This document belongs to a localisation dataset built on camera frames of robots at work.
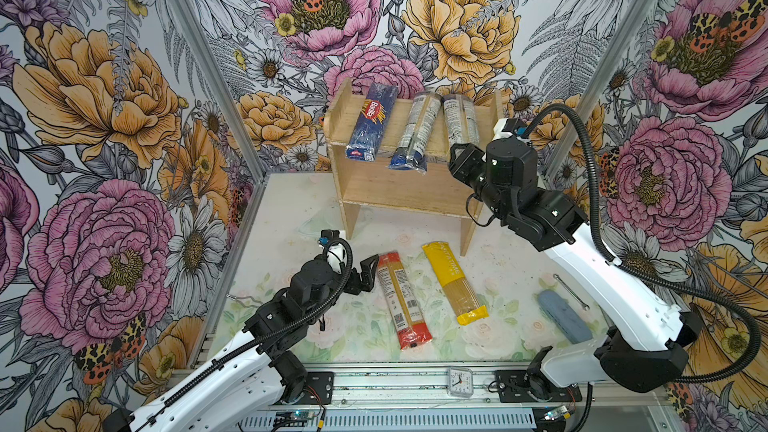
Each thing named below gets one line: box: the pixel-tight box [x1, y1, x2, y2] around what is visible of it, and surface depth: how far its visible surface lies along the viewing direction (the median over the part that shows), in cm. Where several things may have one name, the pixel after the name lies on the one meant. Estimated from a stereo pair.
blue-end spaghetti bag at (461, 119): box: [443, 94, 480, 147], surface depth 70 cm
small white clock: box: [447, 367, 474, 398], surface depth 75 cm
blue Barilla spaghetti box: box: [345, 83, 399, 162], surface depth 70 cm
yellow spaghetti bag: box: [422, 242, 489, 326], surface depth 91 cm
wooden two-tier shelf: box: [324, 78, 503, 255], surface depth 73 cm
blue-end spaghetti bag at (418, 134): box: [388, 94, 442, 172], surface depth 68 cm
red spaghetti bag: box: [377, 251, 433, 350], surface depth 87 cm
